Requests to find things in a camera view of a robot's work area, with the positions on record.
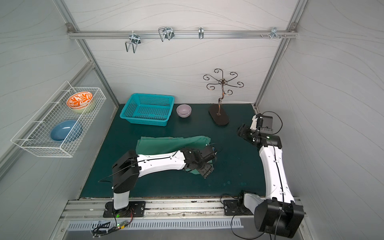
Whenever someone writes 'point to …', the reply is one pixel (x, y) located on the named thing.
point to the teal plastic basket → (145, 109)
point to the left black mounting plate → (135, 209)
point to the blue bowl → (66, 130)
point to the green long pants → (148, 145)
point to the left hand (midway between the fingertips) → (207, 167)
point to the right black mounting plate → (236, 207)
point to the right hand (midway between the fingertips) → (243, 130)
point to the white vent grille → (111, 226)
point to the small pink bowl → (184, 110)
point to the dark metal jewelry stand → (216, 112)
